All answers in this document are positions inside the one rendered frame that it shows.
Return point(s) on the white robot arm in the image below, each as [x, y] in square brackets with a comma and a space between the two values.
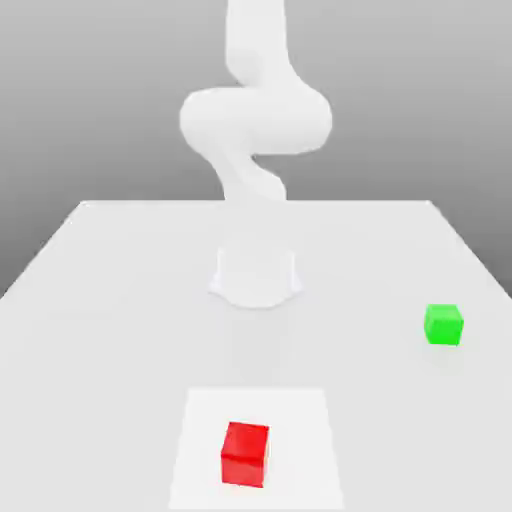
[256, 120]

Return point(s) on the small red cube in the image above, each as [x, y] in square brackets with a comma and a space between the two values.
[244, 454]

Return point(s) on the small green cube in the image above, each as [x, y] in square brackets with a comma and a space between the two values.
[443, 324]

